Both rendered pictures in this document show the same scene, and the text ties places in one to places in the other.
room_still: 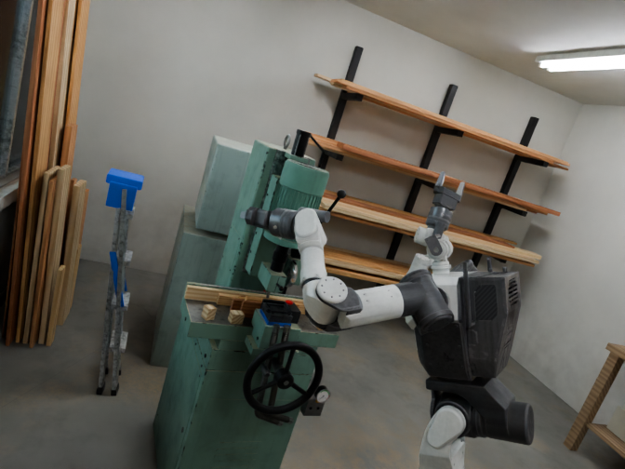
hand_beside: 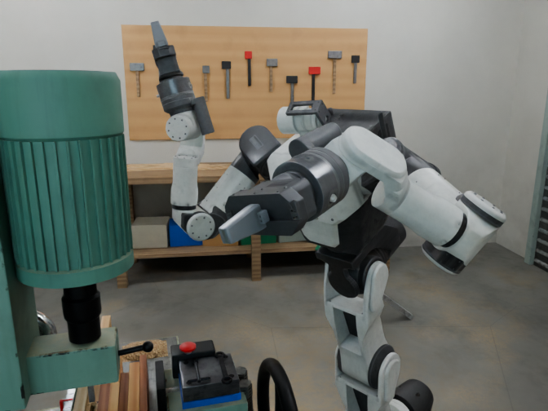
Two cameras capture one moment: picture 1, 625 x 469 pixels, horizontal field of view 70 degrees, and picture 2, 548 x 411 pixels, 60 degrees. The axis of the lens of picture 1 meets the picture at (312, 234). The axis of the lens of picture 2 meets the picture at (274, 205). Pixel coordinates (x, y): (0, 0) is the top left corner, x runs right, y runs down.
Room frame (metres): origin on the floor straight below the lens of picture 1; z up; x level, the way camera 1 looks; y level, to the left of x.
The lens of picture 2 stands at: (1.24, 0.74, 1.48)
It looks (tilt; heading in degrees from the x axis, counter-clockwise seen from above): 14 degrees down; 282
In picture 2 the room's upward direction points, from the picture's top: straight up
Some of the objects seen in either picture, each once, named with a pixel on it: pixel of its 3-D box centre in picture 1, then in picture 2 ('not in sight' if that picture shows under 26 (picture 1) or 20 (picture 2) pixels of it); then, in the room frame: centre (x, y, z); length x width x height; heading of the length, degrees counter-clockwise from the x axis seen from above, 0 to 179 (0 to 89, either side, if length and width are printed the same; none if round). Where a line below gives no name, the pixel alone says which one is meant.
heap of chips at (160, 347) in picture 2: not in sight; (144, 347); (1.72, -0.15, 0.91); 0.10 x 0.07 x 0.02; 27
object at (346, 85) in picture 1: (423, 213); not in sight; (4.25, -0.94, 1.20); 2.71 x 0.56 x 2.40; 110
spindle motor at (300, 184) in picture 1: (296, 204); (68, 175); (1.70, 0.09, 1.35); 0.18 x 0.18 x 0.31
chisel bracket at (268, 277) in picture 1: (272, 278); (75, 362); (1.72, 0.10, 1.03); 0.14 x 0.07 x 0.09; 27
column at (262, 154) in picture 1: (261, 226); not in sight; (1.96, 0.23, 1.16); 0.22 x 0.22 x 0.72; 27
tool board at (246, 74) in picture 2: not in sight; (249, 84); (2.27, -3.21, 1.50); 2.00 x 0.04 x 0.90; 20
